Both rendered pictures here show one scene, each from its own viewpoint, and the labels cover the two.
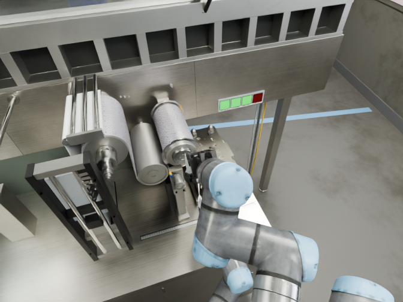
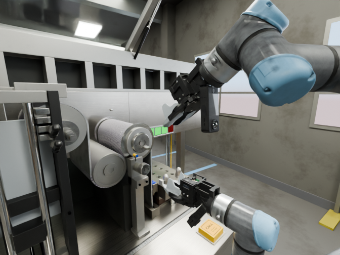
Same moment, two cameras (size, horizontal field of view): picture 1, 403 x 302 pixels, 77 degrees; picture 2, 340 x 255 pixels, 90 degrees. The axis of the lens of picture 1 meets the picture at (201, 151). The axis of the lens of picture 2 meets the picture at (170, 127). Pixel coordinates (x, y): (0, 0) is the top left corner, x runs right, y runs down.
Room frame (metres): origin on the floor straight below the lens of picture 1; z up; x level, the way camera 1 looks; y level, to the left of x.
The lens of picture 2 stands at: (0.05, 0.26, 1.44)
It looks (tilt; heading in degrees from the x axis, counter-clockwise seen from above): 12 degrees down; 332
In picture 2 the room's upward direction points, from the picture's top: straight up
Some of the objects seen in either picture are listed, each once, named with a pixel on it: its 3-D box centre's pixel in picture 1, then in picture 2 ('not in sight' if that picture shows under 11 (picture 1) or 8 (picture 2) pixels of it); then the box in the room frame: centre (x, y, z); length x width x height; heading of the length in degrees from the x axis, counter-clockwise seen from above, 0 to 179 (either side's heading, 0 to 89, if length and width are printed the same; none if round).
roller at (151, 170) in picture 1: (148, 152); (96, 160); (0.75, 0.22, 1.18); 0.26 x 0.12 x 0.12; 16
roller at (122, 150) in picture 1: (104, 129); (50, 124); (0.72, 0.35, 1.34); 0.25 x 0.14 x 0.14; 16
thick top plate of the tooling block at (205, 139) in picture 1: (212, 157); (151, 173); (0.87, -0.05, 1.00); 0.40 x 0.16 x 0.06; 16
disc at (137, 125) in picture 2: (181, 153); (138, 141); (0.67, 0.08, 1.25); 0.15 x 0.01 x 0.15; 106
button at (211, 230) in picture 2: not in sight; (210, 229); (0.48, -0.14, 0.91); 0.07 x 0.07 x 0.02; 16
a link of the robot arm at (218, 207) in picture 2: not in sight; (222, 209); (0.36, -0.07, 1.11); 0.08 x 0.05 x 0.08; 106
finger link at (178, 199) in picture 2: not in sight; (180, 196); (0.49, -0.01, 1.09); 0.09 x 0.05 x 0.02; 25
